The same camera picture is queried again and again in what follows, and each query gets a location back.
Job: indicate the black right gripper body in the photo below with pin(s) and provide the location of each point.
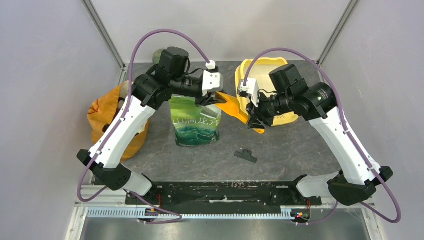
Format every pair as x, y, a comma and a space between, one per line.
266, 110

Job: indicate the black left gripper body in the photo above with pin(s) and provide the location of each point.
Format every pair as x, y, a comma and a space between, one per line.
202, 101

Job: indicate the orange plastic litter scoop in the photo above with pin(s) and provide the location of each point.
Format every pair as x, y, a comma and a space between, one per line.
231, 107

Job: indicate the green cat litter bag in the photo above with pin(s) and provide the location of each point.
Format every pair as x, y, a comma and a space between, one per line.
194, 125

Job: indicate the black bag clip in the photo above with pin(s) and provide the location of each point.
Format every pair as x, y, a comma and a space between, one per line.
245, 154

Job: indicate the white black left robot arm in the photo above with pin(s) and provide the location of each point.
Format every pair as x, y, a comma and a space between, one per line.
170, 76

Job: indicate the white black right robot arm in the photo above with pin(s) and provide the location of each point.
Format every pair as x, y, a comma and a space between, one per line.
359, 175

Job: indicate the yellow plastic litter box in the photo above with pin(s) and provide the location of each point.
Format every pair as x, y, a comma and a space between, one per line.
260, 71

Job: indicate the orange fabric bag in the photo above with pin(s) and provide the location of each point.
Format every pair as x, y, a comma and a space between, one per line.
103, 111

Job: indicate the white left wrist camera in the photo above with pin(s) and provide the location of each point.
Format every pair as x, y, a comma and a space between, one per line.
212, 79

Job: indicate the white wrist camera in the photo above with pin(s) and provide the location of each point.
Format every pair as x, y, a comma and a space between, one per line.
249, 88
212, 79

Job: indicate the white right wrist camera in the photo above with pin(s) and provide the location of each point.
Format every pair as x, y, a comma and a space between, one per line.
249, 88

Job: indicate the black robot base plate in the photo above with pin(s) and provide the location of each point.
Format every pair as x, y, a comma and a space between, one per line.
274, 193

